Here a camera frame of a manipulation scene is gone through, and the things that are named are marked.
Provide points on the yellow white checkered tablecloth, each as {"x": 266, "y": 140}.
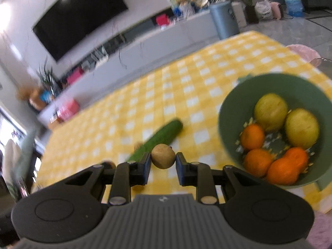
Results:
{"x": 191, "y": 89}

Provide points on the orange tangerine lower right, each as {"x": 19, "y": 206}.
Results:
{"x": 286, "y": 170}

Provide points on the yellow-green pear left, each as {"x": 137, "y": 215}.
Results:
{"x": 270, "y": 112}

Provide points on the pink box left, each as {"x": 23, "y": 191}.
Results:
{"x": 68, "y": 110}

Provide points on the pink small heater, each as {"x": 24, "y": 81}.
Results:
{"x": 277, "y": 10}

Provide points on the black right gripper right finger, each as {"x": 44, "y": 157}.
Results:
{"x": 230, "y": 179}

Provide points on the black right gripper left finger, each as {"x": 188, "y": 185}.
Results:
{"x": 94, "y": 179}

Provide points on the red box on cabinet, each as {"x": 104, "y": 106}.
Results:
{"x": 163, "y": 20}

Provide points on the black wall television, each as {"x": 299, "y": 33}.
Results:
{"x": 68, "y": 22}

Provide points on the grey-blue trash bin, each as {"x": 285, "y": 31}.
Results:
{"x": 224, "y": 19}

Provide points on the orange tangerine upper left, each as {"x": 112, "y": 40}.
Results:
{"x": 252, "y": 137}

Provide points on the orange tangerine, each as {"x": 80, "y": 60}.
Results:
{"x": 257, "y": 162}
{"x": 252, "y": 137}
{"x": 286, "y": 170}

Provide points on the white long tv cabinet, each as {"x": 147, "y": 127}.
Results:
{"x": 142, "y": 56}

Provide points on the yellow-green pear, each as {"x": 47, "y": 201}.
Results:
{"x": 270, "y": 112}
{"x": 302, "y": 128}

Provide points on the white plastic bag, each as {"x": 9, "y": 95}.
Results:
{"x": 264, "y": 10}

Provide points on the pink plastic bag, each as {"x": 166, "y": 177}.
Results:
{"x": 307, "y": 53}

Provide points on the green cucumber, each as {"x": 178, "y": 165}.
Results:
{"x": 164, "y": 135}

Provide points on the yellow-green pear right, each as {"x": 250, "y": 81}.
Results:
{"x": 302, "y": 128}

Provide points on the orange tangerine lower left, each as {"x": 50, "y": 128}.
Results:
{"x": 257, "y": 162}

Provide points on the green plastic bowl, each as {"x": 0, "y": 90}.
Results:
{"x": 237, "y": 112}

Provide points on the blue water jug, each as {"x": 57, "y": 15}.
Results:
{"x": 294, "y": 8}

